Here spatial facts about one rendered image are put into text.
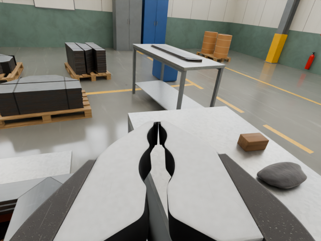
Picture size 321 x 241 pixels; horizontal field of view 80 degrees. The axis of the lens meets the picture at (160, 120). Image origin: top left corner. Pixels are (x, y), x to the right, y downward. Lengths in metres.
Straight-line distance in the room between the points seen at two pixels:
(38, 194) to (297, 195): 0.91
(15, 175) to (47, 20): 7.49
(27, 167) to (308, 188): 1.24
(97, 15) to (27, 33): 2.44
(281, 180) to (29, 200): 0.89
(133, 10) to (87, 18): 1.70
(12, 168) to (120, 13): 7.28
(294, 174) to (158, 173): 0.46
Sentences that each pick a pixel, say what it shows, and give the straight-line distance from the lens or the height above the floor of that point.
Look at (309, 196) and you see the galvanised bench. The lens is 0.81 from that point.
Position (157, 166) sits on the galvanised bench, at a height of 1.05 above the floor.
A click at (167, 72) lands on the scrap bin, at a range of 4.80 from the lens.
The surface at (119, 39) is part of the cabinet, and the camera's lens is 8.16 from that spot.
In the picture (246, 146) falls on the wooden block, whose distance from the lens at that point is 0.86.
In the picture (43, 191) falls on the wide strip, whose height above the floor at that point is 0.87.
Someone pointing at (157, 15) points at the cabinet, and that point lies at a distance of 8.63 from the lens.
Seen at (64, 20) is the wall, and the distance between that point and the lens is 8.44.
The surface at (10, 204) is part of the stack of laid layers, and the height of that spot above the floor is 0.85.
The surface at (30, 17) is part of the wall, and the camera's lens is 8.45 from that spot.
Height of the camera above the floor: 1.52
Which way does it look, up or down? 30 degrees down
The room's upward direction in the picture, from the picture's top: 6 degrees clockwise
